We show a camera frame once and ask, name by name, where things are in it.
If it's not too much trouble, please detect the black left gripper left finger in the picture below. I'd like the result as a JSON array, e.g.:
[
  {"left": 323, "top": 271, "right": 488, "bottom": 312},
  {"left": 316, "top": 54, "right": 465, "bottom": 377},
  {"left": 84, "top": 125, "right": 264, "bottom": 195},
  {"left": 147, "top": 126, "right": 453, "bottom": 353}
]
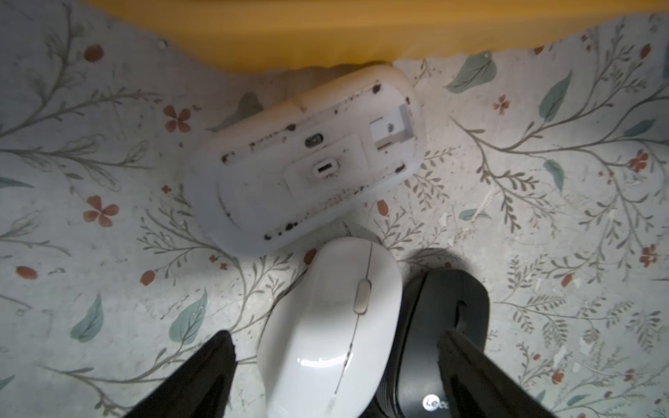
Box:
[{"left": 127, "top": 330, "right": 237, "bottom": 417}]

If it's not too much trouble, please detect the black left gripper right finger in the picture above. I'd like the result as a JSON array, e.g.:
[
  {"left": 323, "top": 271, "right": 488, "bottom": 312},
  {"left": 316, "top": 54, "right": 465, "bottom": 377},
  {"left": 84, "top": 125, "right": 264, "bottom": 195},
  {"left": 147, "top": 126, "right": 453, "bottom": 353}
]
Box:
[{"left": 437, "top": 330, "right": 553, "bottom": 418}]

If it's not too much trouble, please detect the yellow plastic storage box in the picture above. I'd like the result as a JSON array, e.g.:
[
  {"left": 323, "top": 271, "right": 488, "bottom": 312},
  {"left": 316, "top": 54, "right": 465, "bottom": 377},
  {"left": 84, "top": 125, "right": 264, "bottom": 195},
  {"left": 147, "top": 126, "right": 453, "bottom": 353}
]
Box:
[{"left": 95, "top": 1, "right": 668, "bottom": 72}]

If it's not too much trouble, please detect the black mouse beside white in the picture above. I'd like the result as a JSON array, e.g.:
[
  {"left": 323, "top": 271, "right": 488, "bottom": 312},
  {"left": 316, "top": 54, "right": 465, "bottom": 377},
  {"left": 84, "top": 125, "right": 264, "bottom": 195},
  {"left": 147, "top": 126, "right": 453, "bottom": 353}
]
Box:
[{"left": 375, "top": 269, "right": 490, "bottom": 417}]

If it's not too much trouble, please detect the white upside-down mouse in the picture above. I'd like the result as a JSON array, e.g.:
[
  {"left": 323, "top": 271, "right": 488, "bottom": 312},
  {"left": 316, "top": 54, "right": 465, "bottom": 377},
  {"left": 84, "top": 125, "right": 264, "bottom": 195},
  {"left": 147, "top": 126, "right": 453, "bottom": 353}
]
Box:
[{"left": 184, "top": 65, "right": 427, "bottom": 256}]

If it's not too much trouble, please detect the floral table mat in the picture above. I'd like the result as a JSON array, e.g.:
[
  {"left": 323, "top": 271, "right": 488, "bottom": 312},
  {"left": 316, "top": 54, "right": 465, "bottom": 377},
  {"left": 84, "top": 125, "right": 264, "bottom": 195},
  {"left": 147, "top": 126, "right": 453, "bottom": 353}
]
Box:
[{"left": 1, "top": 1, "right": 668, "bottom": 417}]

